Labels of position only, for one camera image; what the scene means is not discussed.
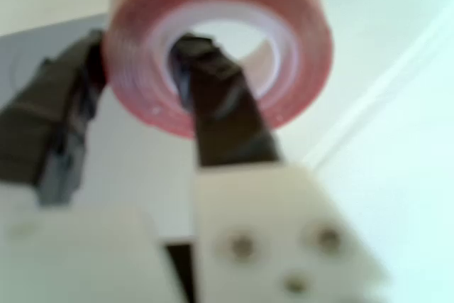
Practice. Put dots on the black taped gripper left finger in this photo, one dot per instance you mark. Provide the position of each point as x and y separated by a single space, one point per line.
39 132

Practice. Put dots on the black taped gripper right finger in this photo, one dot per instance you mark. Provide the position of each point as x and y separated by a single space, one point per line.
234 122

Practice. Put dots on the red tape roll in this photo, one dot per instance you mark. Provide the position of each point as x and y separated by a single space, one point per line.
227 1

